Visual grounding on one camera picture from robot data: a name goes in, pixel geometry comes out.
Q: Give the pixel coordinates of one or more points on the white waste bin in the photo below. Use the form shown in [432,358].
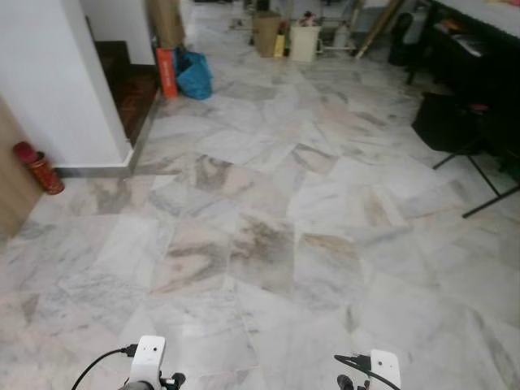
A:
[305,42]

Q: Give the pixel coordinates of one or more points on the red cylindrical canister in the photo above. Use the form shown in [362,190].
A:
[36,166]

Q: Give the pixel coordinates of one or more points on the black desk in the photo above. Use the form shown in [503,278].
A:
[479,57]

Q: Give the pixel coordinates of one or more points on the wooden plank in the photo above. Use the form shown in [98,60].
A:
[378,28]

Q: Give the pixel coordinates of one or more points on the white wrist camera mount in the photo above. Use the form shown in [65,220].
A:
[149,357]
[385,367]

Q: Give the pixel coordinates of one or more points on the blue plastic bag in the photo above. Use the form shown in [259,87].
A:
[193,75]

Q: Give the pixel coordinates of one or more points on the brown cardboard box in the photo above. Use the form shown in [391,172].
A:
[166,20]

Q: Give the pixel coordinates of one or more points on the yellow bottle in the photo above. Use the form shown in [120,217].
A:
[279,45]

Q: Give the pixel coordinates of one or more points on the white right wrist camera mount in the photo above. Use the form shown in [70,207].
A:
[385,367]

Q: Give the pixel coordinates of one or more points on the dark wooden stairs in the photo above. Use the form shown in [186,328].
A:
[130,85]

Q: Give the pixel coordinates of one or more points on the black folding stool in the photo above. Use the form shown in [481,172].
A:
[447,122]

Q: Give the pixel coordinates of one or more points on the brown waste bin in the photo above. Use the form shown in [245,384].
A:
[266,34]

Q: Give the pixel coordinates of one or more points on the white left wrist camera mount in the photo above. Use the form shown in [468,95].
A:
[149,357]

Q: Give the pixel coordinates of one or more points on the brown wooden panel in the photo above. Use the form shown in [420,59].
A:
[16,179]

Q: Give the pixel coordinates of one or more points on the orange flat box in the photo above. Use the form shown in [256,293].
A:
[166,71]

